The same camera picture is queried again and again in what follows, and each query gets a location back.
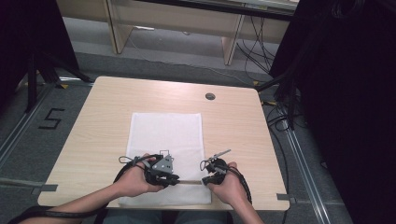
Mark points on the white cloth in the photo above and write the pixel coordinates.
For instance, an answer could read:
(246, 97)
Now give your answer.
(168, 133)

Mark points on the light wooden desk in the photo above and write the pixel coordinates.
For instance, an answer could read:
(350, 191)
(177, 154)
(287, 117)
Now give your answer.
(174, 23)

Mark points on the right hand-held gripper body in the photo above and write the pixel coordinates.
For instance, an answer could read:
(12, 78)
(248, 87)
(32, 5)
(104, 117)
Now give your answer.
(219, 168)

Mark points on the grey tape strip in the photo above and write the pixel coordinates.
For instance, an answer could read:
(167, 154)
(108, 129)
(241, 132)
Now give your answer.
(285, 197)
(45, 188)

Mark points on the black metal stand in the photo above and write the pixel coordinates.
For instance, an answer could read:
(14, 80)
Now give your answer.
(43, 74)
(285, 93)

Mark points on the person's legs in jeans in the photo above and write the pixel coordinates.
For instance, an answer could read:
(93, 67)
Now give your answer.
(137, 217)

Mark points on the metal floor rail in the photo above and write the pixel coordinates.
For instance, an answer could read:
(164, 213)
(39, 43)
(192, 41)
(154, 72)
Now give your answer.
(306, 177)
(21, 124)

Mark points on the person's left hand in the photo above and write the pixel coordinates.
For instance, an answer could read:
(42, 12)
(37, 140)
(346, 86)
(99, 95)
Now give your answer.
(134, 182)

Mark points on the black curtain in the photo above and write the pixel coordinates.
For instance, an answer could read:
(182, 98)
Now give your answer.
(348, 102)
(28, 40)

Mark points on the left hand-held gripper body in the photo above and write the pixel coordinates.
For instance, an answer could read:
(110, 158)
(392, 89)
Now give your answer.
(162, 166)

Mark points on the person's right hand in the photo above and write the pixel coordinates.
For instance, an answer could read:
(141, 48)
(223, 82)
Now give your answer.
(230, 189)

